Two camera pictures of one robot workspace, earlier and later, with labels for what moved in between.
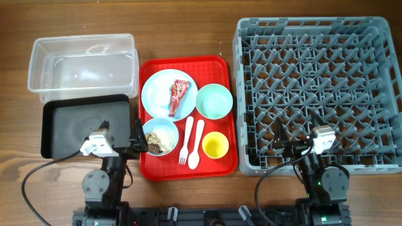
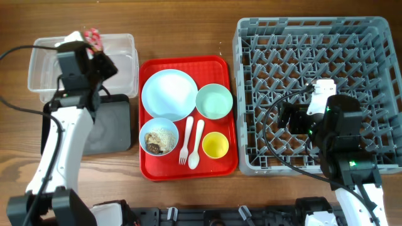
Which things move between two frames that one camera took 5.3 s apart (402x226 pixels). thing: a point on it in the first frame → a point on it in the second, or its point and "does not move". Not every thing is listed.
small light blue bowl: x=161 y=136 does not move
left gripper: x=139 y=143 → x=103 y=58
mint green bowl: x=214 y=101 does not move
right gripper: x=281 y=140 → x=299 y=112
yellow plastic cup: x=215 y=145 does not move
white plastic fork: x=183 y=154 does not move
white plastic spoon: x=193 y=160 does not move
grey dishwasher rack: x=347 y=69 does not move
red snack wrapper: x=178 y=89 → x=92 y=37
